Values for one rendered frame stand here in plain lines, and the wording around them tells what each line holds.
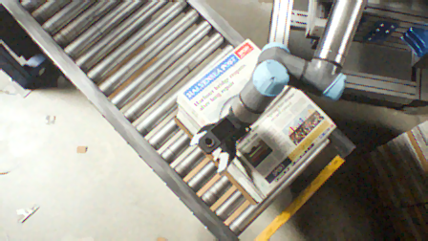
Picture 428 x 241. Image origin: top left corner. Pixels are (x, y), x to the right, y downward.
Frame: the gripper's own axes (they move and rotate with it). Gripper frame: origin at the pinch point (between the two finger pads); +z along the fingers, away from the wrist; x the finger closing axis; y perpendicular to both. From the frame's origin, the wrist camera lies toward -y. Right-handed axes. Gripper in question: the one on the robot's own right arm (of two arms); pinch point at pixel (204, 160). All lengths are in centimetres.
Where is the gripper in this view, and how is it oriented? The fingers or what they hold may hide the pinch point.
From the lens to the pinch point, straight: 120.5
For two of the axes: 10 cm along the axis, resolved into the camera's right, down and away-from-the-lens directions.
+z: -4.3, 6.0, 6.8
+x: -6.8, -7.1, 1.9
